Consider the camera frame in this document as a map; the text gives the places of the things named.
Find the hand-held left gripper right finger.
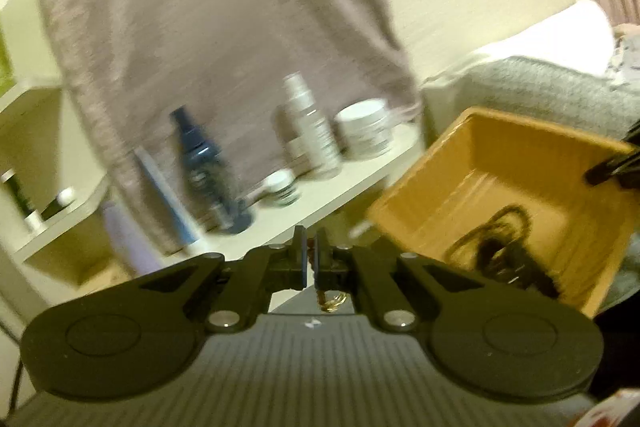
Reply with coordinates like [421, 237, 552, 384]
[315, 227, 481, 334]

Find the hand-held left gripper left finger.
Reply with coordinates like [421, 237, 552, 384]
[135, 225, 308, 334]

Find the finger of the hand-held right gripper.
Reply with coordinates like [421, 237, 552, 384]
[584, 146, 640, 188]

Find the small gold jewelry piece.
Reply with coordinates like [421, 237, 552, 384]
[309, 237, 351, 314]

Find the orange plastic tray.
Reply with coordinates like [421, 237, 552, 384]
[367, 107, 640, 319]

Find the black cable bundle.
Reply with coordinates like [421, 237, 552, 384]
[445, 205, 531, 268]

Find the black hair clip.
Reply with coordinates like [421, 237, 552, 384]
[477, 242, 561, 298]

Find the cream wooden shelf unit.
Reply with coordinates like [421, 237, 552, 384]
[0, 82, 426, 288]

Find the small green jar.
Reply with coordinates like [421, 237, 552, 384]
[260, 170, 301, 208]

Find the grey woven cushion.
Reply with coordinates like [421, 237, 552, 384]
[465, 57, 640, 142]

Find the dark blue bottle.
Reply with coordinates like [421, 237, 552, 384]
[170, 106, 251, 235]

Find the clear spray bottle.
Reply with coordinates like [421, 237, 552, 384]
[277, 73, 343, 180]

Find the white jar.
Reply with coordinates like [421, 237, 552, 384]
[334, 99, 396, 160]

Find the blue and white tube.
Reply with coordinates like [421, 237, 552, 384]
[134, 146, 201, 253]

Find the white bedding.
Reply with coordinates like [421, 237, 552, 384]
[422, 0, 616, 118]

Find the purple tube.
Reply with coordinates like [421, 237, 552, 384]
[100, 199, 161, 278]

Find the red and white cloth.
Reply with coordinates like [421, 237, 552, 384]
[575, 388, 640, 427]

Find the black tube with white cap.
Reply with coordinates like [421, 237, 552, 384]
[40, 188, 76, 223]

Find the black and white tube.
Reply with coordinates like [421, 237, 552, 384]
[0, 169, 43, 233]

